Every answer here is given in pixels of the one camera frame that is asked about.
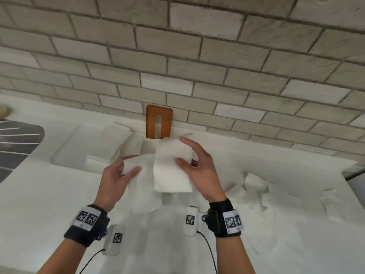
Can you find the person's right hand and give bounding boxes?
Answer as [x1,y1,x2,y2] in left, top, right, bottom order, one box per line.
[175,137,229,204]

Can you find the person's left hand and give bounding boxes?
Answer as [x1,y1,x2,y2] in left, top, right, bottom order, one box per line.
[94,155,142,212]

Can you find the white paper napkin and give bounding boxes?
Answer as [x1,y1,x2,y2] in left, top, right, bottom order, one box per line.
[153,136,194,193]

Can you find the white paper towel sheet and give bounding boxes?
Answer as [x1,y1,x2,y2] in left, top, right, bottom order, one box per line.
[122,155,197,216]

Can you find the person's right forearm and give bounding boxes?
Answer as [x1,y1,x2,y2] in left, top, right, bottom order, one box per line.
[214,233,258,274]

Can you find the person's left forearm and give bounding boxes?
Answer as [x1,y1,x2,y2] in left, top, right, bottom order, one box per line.
[36,236,98,274]

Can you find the white recessed tray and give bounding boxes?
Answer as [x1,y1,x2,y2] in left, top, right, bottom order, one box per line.
[50,123,144,172]

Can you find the brown wooden napkin holder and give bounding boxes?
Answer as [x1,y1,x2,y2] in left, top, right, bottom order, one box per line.
[146,104,199,166]

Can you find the black right wristband with markers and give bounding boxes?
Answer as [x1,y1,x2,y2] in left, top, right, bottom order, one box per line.
[206,198,244,238]

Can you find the black wristband with markers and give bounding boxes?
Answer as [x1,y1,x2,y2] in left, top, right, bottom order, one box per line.
[63,204,111,248]
[206,198,244,238]

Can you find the black left wristband with markers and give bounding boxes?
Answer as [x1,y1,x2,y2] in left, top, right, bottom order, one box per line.
[63,204,111,248]

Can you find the crumpled white paper sheet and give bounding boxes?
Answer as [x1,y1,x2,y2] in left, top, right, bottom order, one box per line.
[244,173,301,212]

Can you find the grey striped mat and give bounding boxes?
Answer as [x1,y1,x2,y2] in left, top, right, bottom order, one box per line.
[0,119,45,184]

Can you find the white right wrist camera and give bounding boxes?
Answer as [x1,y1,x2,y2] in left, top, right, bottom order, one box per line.
[182,206,199,237]

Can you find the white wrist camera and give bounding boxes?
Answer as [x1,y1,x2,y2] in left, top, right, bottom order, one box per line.
[182,206,199,237]
[102,224,126,256]

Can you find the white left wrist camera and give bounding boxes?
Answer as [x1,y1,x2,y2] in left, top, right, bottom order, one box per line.
[102,224,126,256]

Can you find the black right camera cable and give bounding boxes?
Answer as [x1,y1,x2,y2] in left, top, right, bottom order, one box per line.
[196,230,219,274]

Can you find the black camera cable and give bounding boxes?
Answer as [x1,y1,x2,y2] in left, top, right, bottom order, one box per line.
[196,230,219,274]
[82,248,106,274]

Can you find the black left camera cable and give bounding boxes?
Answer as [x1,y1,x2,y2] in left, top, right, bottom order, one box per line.
[82,248,106,274]

